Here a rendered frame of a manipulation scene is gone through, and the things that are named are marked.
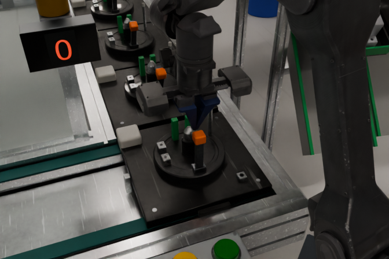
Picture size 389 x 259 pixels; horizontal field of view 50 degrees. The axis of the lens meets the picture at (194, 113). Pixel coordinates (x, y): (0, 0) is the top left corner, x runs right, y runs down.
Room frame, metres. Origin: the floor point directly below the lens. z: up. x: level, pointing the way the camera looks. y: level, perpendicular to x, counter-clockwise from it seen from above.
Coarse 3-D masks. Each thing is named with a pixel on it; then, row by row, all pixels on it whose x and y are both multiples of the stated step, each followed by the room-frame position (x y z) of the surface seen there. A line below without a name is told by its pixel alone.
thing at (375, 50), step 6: (384, 30) 0.65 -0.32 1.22; (378, 36) 0.66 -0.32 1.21; (384, 36) 0.64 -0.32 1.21; (378, 42) 0.65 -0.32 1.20; (384, 42) 0.64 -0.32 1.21; (366, 48) 0.61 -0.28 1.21; (372, 48) 0.61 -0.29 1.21; (378, 48) 0.61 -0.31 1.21; (384, 48) 0.62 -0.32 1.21; (366, 54) 0.62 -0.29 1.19; (372, 54) 0.62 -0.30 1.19; (378, 54) 0.63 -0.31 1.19; (384, 54) 0.63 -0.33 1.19
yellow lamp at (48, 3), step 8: (40, 0) 0.62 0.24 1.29; (48, 0) 0.62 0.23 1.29; (56, 0) 0.62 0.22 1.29; (64, 0) 0.63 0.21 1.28; (40, 8) 0.62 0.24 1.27; (48, 8) 0.62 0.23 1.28; (56, 8) 0.62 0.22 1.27; (64, 8) 0.63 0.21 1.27; (48, 16) 0.62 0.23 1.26; (56, 16) 0.62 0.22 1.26
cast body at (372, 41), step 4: (380, 16) 0.63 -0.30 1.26; (380, 20) 0.62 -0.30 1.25; (376, 24) 0.61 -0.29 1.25; (380, 24) 0.61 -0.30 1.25; (376, 28) 0.61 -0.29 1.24; (380, 28) 0.62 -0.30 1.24; (372, 32) 0.62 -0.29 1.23; (376, 32) 0.62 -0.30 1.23; (372, 36) 0.62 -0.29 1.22; (368, 40) 0.62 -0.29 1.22; (372, 40) 0.62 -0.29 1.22; (376, 40) 0.62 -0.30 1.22; (368, 44) 0.61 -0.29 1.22; (372, 44) 0.61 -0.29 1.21
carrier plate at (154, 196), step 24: (216, 120) 0.72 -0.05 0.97; (144, 144) 0.64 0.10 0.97; (240, 144) 0.64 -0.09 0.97; (144, 168) 0.57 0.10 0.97; (240, 168) 0.57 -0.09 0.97; (144, 192) 0.51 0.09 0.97; (168, 192) 0.51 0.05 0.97; (192, 192) 0.51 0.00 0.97; (216, 192) 0.51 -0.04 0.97; (240, 192) 0.51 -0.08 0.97; (264, 192) 0.52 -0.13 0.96; (144, 216) 0.46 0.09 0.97; (168, 216) 0.46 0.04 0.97
